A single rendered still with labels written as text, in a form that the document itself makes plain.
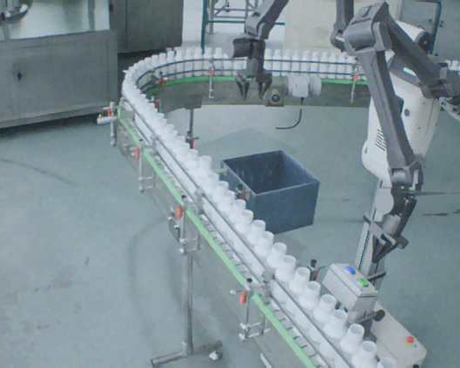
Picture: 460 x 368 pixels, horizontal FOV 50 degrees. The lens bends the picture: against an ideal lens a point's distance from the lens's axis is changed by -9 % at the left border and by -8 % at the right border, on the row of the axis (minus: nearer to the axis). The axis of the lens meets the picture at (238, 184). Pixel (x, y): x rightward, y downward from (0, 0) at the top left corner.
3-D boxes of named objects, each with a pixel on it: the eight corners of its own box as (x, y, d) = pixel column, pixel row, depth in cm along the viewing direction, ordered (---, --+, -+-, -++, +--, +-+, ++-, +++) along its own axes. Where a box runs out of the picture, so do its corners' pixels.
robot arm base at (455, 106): (459, 74, 158) (440, 106, 161) (448, 63, 153) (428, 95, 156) (480, 84, 151) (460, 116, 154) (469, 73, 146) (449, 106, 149)
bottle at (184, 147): (179, 189, 199) (180, 150, 190) (173, 182, 203) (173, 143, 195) (194, 187, 201) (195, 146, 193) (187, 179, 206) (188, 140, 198)
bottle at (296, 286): (300, 307, 148) (309, 263, 139) (307, 322, 143) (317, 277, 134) (280, 311, 146) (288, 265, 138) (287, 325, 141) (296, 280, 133)
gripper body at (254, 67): (235, 74, 171) (237, 53, 168) (262, 72, 176) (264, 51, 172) (244, 81, 166) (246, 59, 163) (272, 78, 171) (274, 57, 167)
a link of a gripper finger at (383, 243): (371, 267, 135) (387, 237, 132) (355, 252, 141) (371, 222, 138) (386, 267, 139) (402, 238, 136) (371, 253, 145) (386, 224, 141)
